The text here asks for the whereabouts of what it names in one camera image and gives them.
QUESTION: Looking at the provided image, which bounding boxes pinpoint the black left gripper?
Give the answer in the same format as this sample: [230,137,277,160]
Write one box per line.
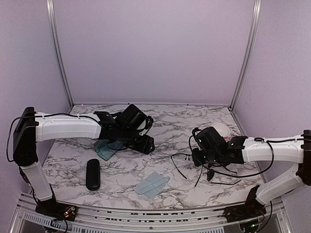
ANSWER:
[118,126,155,154]

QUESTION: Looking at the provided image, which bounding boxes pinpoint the grey marbled glasses case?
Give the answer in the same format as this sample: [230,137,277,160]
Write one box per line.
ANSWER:
[94,139,123,161]

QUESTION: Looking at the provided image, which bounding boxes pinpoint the black glasses case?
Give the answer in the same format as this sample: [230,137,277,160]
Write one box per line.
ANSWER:
[86,159,101,191]

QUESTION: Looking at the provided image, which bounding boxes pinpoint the light blue cleaning cloth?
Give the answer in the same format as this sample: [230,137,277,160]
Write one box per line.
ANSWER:
[97,147,116,161]

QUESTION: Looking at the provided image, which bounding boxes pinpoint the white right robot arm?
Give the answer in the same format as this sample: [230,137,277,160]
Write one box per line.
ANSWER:
[192,127,311,217]

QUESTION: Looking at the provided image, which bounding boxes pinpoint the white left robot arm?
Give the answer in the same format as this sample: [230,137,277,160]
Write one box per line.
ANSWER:
[7,104,155,216]

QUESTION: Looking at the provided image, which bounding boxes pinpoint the black rimless sunglasses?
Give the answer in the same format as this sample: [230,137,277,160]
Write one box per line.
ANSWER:
[194,165,241,187]

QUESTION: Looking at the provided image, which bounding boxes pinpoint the orange bowl white inside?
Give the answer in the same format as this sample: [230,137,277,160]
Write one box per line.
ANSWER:
[210,122,231,141]

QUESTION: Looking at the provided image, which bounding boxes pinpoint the light blue cloth front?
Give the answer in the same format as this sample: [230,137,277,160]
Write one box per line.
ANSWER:
[134,171,170,199]

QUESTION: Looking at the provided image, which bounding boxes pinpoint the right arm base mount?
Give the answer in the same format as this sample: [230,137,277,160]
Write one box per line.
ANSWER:
[223,185,267,223]

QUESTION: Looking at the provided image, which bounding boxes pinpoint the aluminium front rail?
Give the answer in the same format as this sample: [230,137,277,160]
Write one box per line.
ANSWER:
[9,191,292,233]

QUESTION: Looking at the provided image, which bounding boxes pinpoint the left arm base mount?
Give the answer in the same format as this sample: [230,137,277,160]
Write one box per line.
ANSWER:
[35,192,78,221]

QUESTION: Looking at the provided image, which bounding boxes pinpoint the aluminium frame post left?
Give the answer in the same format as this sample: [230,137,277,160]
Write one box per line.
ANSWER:
[46,0,74,109]

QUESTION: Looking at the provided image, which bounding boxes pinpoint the aluminium frame post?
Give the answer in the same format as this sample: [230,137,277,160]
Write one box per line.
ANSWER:
[229,0,262,111]
[46,0,74,109]

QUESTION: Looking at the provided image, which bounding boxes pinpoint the aluminium frame post right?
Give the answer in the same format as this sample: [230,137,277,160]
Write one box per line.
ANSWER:
[229,0,262,111]

